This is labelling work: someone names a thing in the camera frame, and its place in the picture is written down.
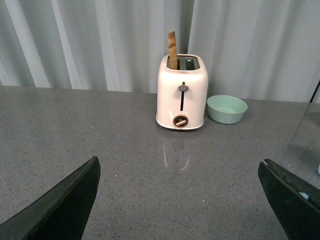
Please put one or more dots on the green bowl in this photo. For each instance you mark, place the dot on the green bowl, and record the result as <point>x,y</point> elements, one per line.
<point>226,109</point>

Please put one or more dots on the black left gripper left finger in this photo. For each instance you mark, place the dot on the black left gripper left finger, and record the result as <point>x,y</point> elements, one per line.
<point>61,213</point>

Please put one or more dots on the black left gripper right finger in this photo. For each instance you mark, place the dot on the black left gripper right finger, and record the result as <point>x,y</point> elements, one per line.
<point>295,202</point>

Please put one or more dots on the white toaster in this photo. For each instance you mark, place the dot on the white toaster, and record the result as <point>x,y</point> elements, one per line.
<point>182,93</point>

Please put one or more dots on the toast slice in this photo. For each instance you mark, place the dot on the toast slice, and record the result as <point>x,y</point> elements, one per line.
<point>172,46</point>

